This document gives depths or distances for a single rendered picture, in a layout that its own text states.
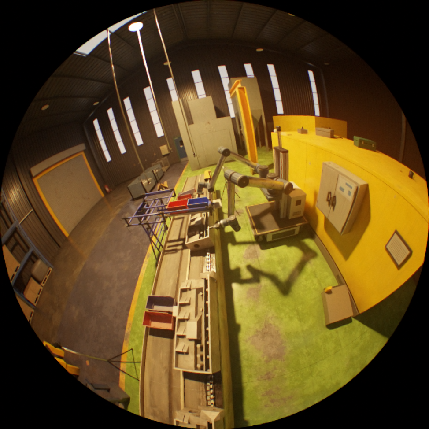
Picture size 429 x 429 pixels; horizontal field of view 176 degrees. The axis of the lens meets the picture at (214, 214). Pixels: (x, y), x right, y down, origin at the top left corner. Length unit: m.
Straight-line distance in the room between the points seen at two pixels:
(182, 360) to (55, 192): 11.49
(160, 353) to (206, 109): 9.58
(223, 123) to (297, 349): 8.43
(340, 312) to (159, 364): 2.36
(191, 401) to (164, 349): 0.67
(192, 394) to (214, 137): 8.45
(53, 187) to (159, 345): 11.27
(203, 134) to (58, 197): 10.56
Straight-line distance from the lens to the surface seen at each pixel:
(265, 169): 2.69
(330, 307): 2.41
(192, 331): 1.40
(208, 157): 7.98
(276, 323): 2.32
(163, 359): 1.78
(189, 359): 1.46
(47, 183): 11.77
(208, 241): 1.90
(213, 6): 10.09
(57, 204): 11.63
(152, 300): 1.92
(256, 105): 9.61
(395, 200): 1.82
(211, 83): 11.92
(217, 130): 7.84
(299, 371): 2.46
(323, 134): 4.00
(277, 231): 2.75
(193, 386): 1.69
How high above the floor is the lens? 2.28
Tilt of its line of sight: 36 degrees down
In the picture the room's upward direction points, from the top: 16 degrees counter-clockwise
